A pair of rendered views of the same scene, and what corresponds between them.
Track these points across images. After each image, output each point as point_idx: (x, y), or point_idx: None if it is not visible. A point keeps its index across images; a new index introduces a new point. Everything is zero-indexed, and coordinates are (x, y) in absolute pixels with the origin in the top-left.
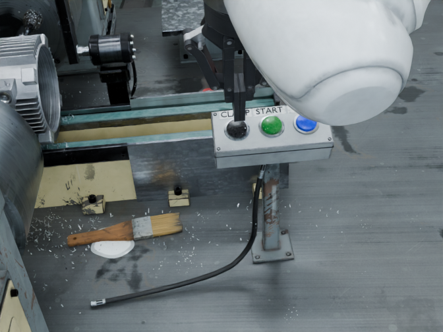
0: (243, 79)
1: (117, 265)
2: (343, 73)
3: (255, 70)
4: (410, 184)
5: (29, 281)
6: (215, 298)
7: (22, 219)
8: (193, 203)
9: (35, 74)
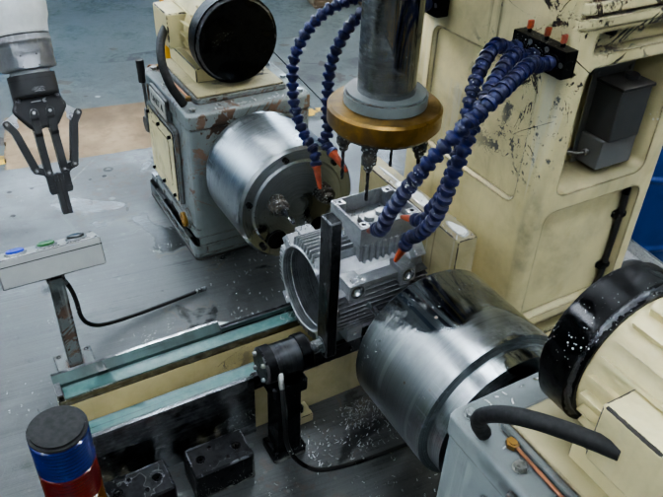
0: (53, 174)
1: (203, 318)
2: None
3: (41, 168)
4: None
5: (192, 183)
6: (114, 316)
7: (206, 178)
8: None
9: (286, 241)
